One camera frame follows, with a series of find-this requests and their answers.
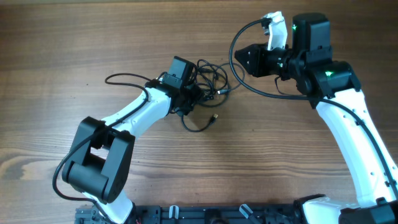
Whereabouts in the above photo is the black cable bundle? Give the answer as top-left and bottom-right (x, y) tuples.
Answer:
(180, 58), (246, 133)

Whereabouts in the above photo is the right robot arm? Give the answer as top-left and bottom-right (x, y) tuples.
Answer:
(228, 11), (397, 223)

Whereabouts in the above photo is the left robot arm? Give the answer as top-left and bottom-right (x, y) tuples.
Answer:
(53, 56), (201, 223)

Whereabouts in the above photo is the left camera cable black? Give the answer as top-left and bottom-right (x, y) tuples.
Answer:
(52, 73), (156, 206)

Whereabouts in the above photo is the camera cable black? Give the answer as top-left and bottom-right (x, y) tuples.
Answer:
(229, 18), (397, 199)
(52, 73), (156, 206)

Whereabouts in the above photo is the right camera cable black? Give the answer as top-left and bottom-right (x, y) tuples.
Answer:
(229, 18), (397, 199)

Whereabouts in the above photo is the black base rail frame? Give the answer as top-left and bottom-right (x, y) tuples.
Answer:
(74, 203), (312, 224)

